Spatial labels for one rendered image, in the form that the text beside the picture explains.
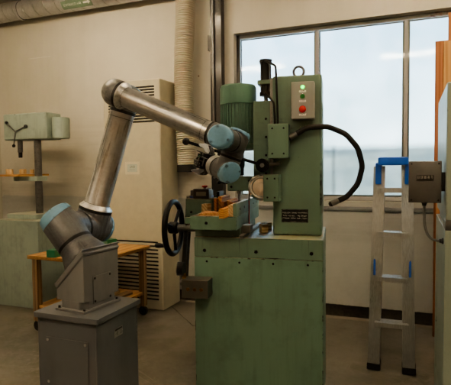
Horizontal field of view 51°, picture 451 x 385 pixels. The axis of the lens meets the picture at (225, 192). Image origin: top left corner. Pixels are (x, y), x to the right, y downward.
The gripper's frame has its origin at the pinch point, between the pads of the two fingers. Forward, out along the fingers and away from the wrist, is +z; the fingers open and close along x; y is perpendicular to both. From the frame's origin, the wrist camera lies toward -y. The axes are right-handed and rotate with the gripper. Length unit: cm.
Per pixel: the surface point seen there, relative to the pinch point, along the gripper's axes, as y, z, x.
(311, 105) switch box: -29, -31, -37
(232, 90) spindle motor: -5.3, 0.2, -34.2
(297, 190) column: -36.9, -29.6, 0.4
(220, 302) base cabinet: -17, -28, 58
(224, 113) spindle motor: -6.1, 2.5, -23.2
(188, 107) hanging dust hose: -43, 146, -24
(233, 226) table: -10.5, -29.2, 22.6
